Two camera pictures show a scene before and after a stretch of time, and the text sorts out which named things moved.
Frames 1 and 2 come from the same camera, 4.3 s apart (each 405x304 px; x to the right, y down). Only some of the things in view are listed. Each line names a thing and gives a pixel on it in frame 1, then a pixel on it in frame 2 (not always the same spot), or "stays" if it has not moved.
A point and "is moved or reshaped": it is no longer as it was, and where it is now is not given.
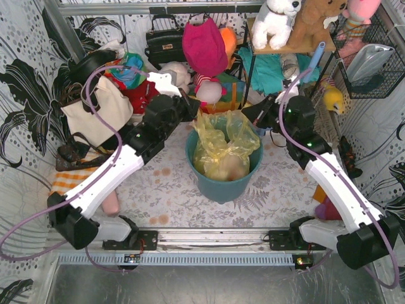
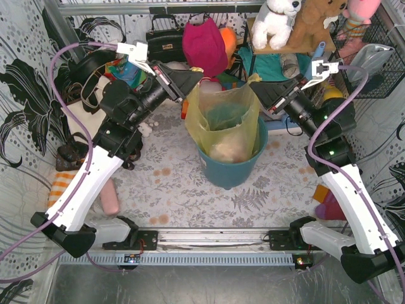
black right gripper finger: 255,113 to 269,93
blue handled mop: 315,61 stays
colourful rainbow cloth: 128,79 stays
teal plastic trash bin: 222,191 to 228,175
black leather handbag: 164,46 stays
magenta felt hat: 204,48 stays
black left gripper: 188,104 to 168,85
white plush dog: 274,21 stays
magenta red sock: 327,211 stays
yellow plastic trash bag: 225,142 is moved or reshaped
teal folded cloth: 267,75 stays
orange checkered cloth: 64,181 stays
